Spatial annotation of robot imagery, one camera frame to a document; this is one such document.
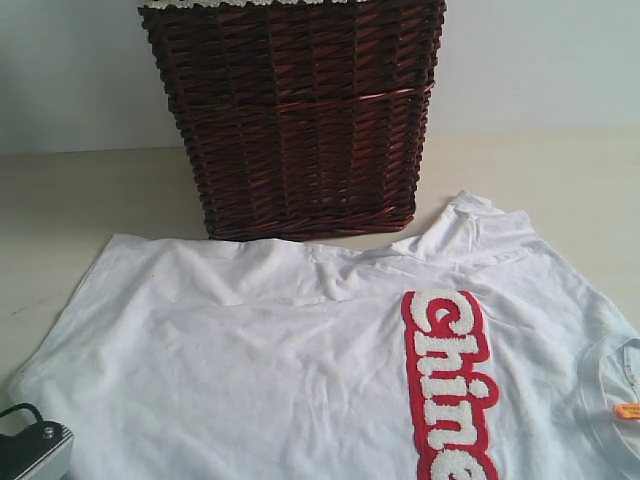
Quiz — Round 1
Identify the white t-shirt with red lettering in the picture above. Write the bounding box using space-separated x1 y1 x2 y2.
8 192 639 479

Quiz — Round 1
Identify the grey left wrist camera module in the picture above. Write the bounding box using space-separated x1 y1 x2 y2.
1 421 74 480

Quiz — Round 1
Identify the dark brown wicker basket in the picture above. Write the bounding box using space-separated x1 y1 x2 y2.
138 1 446 241

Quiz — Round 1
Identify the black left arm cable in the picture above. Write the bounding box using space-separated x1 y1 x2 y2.
0 402 45 426

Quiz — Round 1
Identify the orange garment tag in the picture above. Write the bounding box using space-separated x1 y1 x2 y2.
613 402 640 420

